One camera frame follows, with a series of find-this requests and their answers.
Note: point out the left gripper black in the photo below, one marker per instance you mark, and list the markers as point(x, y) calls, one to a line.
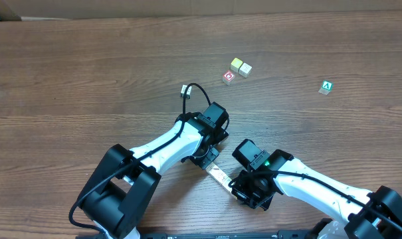
point(209, 158)

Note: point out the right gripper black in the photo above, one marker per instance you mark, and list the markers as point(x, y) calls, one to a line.
point(242, 191)

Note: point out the hammer picture wooden block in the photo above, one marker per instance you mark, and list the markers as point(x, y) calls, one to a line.
point(217, 173)

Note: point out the red edged picture block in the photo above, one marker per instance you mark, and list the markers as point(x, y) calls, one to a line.
point(224, 181)

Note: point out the plain cream wooden block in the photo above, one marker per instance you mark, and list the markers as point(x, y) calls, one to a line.
point(230, 190)

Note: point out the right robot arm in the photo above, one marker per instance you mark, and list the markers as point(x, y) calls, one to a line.
point(361, 213)

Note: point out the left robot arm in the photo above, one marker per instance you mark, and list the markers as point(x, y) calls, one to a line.
point(116, 195)

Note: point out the green side picture block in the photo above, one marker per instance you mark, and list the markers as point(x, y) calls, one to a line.
point(185, 91)

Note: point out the red top wooden block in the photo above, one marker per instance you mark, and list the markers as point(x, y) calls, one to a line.
point(228, 77)

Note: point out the plain white wooden block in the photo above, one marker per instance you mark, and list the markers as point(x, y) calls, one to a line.
point(245, 70)

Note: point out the yellow top wooden block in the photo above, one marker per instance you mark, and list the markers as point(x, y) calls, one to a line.
point(236, 64)

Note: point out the green letter wooden block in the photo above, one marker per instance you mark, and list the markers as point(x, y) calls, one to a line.
point(326, 87)

